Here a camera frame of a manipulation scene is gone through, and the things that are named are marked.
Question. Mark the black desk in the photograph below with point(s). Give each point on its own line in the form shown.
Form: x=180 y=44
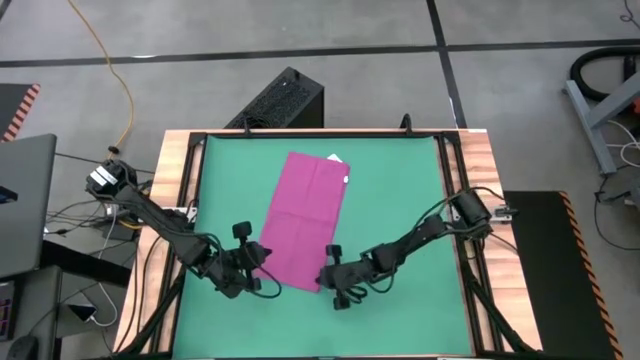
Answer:
x=85 y=262

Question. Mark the black computer mouse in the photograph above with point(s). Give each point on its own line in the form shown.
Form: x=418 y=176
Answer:
x=22 y=347

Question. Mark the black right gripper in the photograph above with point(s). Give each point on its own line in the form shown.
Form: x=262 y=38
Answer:
x=345 y=275

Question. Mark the large black orange-striped floor mat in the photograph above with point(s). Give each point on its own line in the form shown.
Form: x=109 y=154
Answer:
x=545 y=275

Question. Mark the black keyboard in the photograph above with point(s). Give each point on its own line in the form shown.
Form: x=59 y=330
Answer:
x=5 y=310

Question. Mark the orange object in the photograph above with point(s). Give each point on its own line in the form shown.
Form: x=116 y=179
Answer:
x=636 y=106

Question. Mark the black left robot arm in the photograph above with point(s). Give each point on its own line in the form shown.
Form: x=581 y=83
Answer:
x=150 y=212

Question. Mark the black metal table frame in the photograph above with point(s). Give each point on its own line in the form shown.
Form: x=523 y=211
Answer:
x=380 y=134

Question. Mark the grey metal stand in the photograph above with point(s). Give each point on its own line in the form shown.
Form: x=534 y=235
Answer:
x=595 y=115

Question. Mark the black table clamp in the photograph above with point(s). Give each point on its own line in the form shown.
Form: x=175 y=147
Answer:
x=246 y=126
x=406 y=122

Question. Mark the black computer tower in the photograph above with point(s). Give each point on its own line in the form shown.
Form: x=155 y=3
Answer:
x=285 y=97

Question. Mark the grey cabinet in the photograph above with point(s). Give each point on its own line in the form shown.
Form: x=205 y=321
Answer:
x=42 y=300

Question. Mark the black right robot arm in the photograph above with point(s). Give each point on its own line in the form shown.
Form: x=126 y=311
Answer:
x=425 y=230

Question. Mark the small black orange-striped floor mat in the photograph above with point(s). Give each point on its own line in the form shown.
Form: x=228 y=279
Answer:
x=12 y=107

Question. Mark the green table mat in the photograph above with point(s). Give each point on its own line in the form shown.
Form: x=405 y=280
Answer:
x=400 y=310

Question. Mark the black smartphone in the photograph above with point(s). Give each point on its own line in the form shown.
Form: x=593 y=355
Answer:
x=82 y=312

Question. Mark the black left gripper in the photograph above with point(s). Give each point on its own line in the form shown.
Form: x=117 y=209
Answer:
x=235 y=272

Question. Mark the magenta towel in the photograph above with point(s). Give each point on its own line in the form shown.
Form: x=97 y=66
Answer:
x=305 y=220

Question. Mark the grey laptop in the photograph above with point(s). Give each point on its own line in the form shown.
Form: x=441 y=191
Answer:
x=25 y=200

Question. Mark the black power adapter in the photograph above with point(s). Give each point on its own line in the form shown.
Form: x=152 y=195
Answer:
x=117 y=232

